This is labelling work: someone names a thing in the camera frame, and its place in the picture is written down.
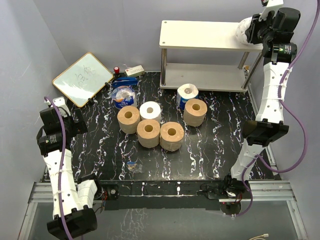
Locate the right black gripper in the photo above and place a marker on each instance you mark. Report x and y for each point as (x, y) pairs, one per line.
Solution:
(255, 24)

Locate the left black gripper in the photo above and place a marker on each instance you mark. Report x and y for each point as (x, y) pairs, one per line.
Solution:
(81, 126)

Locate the white floral paper roll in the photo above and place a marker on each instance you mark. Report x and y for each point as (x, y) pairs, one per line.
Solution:
(241, 31)

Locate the brown paper roll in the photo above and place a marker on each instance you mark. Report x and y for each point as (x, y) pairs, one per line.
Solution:
(128, 118)
(194, 112)
(148, 132)
(171, 136)

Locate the blue paper roll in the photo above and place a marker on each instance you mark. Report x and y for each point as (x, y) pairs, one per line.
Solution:
(186, 92)

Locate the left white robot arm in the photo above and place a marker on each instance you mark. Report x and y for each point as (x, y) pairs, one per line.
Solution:
(73, 214)

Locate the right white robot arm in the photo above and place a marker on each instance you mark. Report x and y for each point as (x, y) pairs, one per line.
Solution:
(274, 31)

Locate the white two-tier shelf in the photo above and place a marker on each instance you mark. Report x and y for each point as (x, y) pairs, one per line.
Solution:
(208, 36)

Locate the plastic wrapped blue tissue roll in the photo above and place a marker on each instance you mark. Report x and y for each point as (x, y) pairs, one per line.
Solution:
(123, 96)

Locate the blue stapler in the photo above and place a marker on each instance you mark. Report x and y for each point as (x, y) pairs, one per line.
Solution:
(124, 81)

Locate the crumpled plastic wrapper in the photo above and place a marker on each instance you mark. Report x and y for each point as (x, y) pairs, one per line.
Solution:
(134, 167)

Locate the white red cardboard box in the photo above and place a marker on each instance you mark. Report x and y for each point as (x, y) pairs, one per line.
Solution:
(134, 71)

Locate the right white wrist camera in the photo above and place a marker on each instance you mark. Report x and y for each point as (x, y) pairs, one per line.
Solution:
(270, 8)

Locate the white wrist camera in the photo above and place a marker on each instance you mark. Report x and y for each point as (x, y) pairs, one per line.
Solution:
(61, 104)
(270, 8)

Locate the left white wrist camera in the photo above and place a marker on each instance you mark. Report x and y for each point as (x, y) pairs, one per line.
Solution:
(61, 104)

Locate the small whiteboard wooden frame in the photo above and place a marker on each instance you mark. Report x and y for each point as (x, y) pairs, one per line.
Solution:
(83, 79)

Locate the aluminium rail frame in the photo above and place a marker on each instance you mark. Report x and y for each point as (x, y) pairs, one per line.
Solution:
(189, 194)

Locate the white cable connector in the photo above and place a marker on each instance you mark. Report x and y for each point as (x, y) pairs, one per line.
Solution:
(260, 237)

